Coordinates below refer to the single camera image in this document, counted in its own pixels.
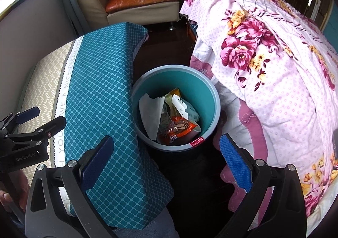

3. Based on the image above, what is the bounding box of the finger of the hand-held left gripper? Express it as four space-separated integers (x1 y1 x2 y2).
0 106 40 133
5 115 66 147

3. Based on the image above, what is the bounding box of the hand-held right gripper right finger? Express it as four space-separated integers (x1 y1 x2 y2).
215 134 308 238

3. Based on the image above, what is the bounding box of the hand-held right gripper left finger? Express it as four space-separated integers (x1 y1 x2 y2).
25 135 114 238

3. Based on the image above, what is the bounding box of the white paper sheet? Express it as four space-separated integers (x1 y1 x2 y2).
139 93 166 141

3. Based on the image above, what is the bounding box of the clear plastic wrapper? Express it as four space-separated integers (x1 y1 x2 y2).
158 103 175 133

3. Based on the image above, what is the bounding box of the teal trash bin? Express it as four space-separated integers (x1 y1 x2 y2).
131 64 221 152

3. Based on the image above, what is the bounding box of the orange snack bag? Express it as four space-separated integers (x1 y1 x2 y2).
164 88 183 112

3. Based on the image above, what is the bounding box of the person's left hand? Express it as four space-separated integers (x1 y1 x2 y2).
0 171 31 213

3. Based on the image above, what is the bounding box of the grey headboard panel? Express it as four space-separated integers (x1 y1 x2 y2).
0 0 77 107

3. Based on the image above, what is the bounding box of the grey cloth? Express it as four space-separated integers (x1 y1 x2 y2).
112 208 180 238

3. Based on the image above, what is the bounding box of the pink floral quilt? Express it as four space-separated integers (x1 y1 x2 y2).
180 0 338 228

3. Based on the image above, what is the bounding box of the wooden bed frame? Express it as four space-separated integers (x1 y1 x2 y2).
186 18 198 41

